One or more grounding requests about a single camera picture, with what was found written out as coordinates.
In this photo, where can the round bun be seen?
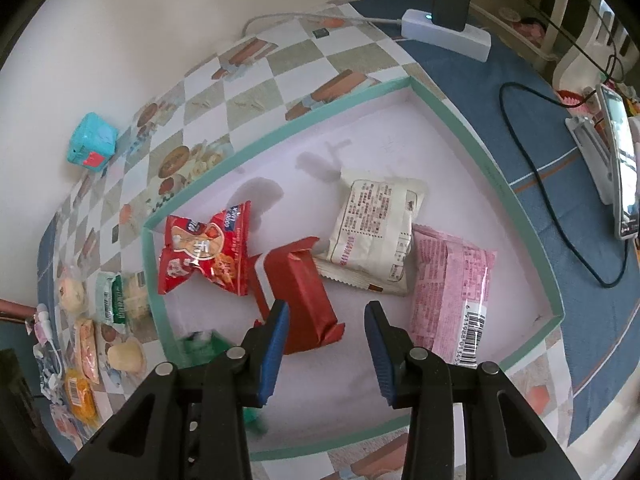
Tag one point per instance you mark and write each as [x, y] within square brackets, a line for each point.
[71, 291]

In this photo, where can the white phone stand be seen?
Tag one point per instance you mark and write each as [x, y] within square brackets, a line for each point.
[592, 160]

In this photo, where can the white power strip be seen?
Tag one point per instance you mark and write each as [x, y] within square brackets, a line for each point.
[450, 35]

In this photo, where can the pale yellow wrapped bun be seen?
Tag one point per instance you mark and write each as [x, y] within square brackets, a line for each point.
[126, 355]

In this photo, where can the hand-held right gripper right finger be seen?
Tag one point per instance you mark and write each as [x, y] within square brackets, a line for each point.
[382, 360]

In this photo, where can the white slatted furniture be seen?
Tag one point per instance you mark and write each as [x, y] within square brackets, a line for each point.
[559, 10]

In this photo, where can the black charger plug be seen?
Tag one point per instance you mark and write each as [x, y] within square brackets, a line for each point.
[451, 2]

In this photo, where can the pink snack packet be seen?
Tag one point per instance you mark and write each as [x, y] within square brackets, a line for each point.
[445, 290]

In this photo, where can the orange snack packet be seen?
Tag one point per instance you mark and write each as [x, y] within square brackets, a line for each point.
[87, 350]

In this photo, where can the red printed snack bag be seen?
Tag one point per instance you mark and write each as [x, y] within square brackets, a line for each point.
[205, 252]

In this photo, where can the teal cube toy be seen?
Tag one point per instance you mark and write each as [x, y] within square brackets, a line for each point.
[92, 140]

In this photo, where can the green and white snack packet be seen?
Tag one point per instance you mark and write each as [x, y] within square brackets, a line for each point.
[111, 300]

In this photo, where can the plain red snack packet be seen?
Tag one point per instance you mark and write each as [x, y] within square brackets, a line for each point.
[300, 305]

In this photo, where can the dark green snack packet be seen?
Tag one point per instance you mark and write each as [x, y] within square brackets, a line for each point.
[200, 347]

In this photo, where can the teal-edged white cardboard tray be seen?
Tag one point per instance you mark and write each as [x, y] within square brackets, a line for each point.
[310, 200]

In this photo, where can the smartphone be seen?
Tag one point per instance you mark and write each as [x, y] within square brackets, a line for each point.
[625, 170]

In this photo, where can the reddish wooden rail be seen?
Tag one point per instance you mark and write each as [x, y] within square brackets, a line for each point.
[15, 309]

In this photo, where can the yellow snack packet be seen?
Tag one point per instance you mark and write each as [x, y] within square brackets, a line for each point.
[80, 396]

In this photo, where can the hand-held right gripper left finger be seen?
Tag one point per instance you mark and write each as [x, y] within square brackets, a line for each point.
[274, 350]

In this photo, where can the small pink tube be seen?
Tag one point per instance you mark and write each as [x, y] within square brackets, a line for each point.
[38, 326]

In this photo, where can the cream white snack packet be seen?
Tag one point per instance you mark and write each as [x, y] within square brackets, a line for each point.
[372, 230]

